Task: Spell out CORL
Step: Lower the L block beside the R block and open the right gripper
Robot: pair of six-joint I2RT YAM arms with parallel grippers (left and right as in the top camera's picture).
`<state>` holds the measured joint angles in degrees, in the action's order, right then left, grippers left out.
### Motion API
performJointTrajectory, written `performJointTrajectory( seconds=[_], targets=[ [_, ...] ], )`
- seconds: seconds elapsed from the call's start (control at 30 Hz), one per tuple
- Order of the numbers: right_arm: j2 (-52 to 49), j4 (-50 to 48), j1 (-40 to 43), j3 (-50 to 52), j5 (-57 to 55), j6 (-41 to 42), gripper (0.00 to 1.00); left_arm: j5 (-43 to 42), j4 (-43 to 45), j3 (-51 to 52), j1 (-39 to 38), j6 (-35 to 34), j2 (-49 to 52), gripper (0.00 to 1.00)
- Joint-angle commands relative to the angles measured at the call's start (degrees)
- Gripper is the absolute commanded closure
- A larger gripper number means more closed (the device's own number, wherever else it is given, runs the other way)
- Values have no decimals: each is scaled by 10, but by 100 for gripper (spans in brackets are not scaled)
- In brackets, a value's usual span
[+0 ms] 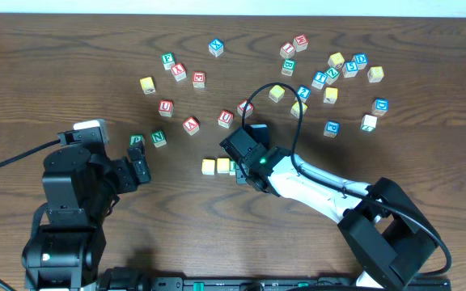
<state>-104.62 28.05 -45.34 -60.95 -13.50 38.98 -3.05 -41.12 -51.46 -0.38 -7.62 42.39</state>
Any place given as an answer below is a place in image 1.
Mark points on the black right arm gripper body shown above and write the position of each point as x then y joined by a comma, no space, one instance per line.
241,171

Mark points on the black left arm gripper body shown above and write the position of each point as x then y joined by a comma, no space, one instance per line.
138,166

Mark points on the green R letter block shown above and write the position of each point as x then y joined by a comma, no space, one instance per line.
232,170

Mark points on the yellow O letter block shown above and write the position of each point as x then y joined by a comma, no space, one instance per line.
223,166

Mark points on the yellow C letter block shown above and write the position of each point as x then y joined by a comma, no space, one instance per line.
208,166

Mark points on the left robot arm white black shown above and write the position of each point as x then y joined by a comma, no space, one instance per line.
81,186

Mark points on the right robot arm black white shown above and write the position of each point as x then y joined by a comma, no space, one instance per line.
385,230

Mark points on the green J letter block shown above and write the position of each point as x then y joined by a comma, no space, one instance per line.
135,139

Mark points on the green N letter block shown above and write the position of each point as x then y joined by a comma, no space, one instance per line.
158,138

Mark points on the red U letter block middle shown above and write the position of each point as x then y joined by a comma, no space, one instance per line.
225,119

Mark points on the red u letter block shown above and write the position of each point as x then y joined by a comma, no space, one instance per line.
166,108
225,119

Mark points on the red I block middle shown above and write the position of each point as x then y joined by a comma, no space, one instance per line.
245,109

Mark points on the red i block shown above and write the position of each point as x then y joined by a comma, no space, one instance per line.
287,51
245,109

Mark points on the red A letter block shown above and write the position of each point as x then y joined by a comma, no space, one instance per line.
191,125

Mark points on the red U letter block left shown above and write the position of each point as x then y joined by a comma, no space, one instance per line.
166,108

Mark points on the yellow block beside R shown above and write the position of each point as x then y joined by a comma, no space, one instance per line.
298,109

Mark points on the yellow block centre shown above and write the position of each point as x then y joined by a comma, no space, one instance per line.
276,93

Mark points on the yellow block far left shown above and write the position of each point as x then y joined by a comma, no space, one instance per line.
147,85

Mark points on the blue P letter block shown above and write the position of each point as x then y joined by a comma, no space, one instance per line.
331,128

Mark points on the blue 2 number block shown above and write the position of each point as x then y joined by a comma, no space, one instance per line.
303,93

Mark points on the red E letter block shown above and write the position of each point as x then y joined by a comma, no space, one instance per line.
199,79

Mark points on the red X letter block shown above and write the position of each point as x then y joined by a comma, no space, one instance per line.
178,72

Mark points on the green B letter block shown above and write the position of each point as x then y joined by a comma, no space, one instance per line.
288,67

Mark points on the yellow block right middle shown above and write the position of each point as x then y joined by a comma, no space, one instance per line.
330,95

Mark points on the green F letter block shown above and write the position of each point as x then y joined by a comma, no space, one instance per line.
168,60

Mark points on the blue T letter block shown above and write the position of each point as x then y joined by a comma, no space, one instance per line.
319,80

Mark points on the blue X letter block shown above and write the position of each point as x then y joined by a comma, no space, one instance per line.
216,47

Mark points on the red I block top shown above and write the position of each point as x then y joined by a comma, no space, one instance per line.
287,51

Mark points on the green Z letter block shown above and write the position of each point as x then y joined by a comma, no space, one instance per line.
332,75

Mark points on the white green block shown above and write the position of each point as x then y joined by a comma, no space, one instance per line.
368,123

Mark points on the red M letter block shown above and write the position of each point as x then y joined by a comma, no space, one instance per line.
300,43

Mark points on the yellow block top right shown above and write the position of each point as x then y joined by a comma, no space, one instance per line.
336,60

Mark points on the blue 5 number block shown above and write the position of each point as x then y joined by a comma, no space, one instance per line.
350,69

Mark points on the blue D block right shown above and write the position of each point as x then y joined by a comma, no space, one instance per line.
380,107

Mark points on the blue d block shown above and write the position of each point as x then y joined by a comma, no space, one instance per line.
380,107
360,59

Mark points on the blue D block top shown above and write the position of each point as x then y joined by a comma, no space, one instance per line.
360,59

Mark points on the yellow 8 number block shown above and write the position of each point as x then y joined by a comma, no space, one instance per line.
375,74

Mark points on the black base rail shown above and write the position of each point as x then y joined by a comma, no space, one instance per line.
141,282

